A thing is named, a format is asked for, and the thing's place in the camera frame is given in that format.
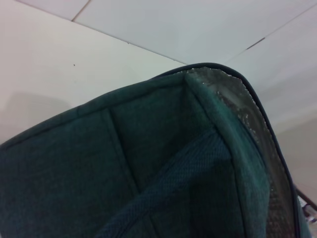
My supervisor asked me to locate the dark teal insulated lunch bag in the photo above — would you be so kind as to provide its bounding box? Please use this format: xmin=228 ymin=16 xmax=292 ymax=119
xmin=0 ymin=62 xmax=307 ymax=238

